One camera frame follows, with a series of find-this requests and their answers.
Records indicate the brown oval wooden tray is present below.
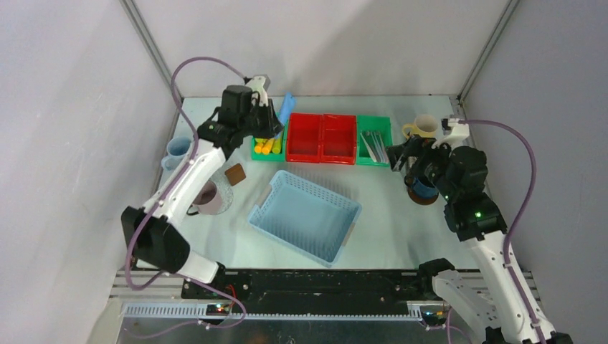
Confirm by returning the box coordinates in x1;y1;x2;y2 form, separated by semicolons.
407;188;439;206

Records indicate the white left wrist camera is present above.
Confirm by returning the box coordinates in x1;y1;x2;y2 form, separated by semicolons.
244;75;270;107

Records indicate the glass jar with brown lid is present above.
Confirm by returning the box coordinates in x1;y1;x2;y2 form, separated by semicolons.
224;163;247;186

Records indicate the yellow ceramic mug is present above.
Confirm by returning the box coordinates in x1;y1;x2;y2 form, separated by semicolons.
402;114;439;139

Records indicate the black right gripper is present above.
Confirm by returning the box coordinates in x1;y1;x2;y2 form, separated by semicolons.
384;133;457;201

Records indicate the red plastic bin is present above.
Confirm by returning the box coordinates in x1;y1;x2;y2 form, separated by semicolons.
285;113;357;165

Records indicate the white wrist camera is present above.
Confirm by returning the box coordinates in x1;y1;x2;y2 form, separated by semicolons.
244;75;270;107
432;118;470;149

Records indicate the light blue plastic basket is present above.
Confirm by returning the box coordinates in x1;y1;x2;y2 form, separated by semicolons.
247;170;362;268

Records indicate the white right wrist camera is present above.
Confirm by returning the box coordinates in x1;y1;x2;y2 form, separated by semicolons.
432;118;470;149

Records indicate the green bin with toothbrushes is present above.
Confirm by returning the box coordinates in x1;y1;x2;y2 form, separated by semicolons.
356;115;392;167

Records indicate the blue toothpaste tube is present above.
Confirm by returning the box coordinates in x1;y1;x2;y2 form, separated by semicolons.
277;92;297;125

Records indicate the dark blue ceramic mug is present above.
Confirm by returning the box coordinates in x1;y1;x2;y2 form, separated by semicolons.
404;176;438;198

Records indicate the clear textured glass tray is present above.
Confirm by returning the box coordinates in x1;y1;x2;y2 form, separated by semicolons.
209;170;234;215

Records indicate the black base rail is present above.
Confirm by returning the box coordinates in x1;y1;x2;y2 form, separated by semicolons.
181;269;438;316

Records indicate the yellow toothpaste tube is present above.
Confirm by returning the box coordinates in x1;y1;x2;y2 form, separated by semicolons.
263;138;275;155
254;138;267;154

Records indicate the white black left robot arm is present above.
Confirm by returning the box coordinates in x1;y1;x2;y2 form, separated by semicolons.
121;81;283;299

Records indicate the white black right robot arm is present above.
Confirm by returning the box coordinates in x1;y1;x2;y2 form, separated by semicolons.
386;136;573;343

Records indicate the light blue ceramic mug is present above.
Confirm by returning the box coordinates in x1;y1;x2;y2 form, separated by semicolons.
161;136;192;171

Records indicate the pink ceramic mug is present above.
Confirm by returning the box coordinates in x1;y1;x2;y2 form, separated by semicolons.
186;181;223;216

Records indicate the green bin with toothpaste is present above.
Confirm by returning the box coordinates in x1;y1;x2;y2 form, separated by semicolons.
251;124;288;162

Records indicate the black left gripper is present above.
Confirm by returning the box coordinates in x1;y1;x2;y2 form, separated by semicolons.
239;99;284;140

